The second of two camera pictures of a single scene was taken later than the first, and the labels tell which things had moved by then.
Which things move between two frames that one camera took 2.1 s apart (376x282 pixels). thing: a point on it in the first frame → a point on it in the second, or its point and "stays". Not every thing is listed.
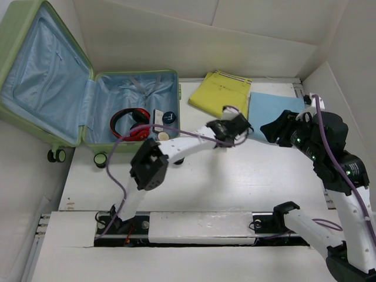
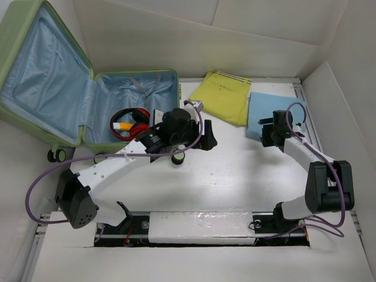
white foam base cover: x=202 y=228 stays
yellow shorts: x=218 y=89 stays
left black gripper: x=222 y=122 → x=207 y=141
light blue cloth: x=262 y=107 stays
